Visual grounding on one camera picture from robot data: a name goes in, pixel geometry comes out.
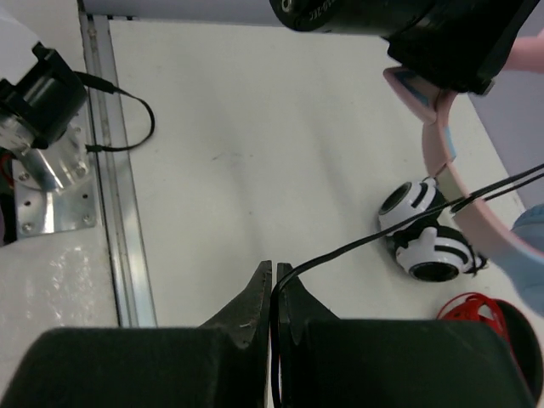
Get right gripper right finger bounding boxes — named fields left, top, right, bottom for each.
left=278, top=277, right=538, bottom=407

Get aluminium table edge rail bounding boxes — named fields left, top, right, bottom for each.
left=77, top=1, right=157, bottom=327

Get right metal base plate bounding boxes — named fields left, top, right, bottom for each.
left=12, top=114, right=98, bottom=239

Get thin black headphone cable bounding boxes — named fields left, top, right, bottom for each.
left=269, top=161, right=544, bottom=408

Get pink blue cat-ear headphones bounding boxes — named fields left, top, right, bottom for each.
left=383, top=66, right=543, bottom=315

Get white black headphones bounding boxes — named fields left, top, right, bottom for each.
left=377, top=178, right=488, bottom=282

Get red black headphones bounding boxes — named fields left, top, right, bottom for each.
left=436, top=292, right=543, bottom=403

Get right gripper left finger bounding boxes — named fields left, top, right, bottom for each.
left=1, top=261, right=272, bottom=407

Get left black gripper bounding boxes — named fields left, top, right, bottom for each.
left=384, top=0, right=541, bottom=95

